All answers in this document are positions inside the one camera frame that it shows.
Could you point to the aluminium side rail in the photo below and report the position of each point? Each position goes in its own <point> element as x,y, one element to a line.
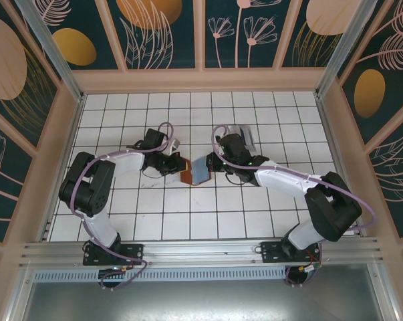
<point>322,110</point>
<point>78,113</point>

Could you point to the black base plate right arm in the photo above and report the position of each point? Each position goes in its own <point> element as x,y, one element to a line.
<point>271,250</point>

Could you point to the long aluminium mounting rail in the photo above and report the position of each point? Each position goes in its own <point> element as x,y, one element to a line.
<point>201,249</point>

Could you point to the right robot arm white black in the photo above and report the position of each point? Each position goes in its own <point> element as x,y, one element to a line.
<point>281,180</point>

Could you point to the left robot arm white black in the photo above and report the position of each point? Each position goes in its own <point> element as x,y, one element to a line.
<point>97,227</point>

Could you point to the aluminium corner post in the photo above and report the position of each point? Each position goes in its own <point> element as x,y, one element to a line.
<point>345,36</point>
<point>50,43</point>

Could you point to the clear acrylic card stand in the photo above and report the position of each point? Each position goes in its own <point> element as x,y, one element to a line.
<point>234,128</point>

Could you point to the brown leather card holder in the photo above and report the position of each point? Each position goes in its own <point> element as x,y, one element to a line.
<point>201,172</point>

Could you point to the black base plate left arm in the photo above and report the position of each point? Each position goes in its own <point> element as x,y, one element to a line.
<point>134,250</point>

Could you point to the grey metal sheet panel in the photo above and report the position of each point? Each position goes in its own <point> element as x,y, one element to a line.
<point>201,301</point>

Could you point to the small green circuit board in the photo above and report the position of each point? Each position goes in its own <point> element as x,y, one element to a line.
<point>310,267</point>

